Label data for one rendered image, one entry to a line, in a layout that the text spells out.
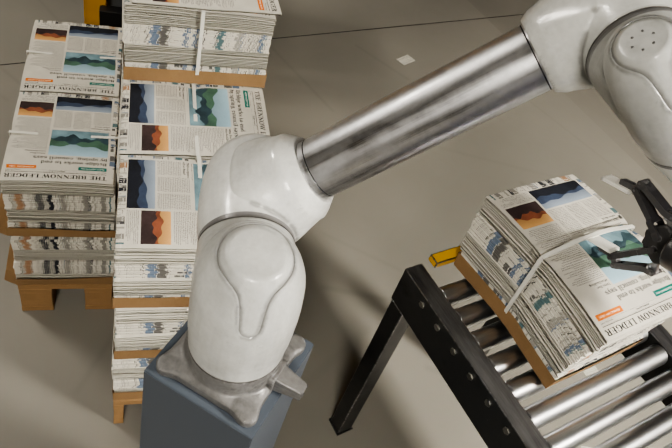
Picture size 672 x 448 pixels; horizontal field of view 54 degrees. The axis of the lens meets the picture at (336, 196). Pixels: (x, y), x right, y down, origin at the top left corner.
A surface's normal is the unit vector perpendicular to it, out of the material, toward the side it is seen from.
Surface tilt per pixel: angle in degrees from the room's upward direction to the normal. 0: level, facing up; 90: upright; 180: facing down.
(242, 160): 42
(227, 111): 1
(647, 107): 103
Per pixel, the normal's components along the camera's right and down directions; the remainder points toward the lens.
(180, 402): -0.44, 0.56
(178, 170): 0.25, -0.68
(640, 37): -0.56, -0.40
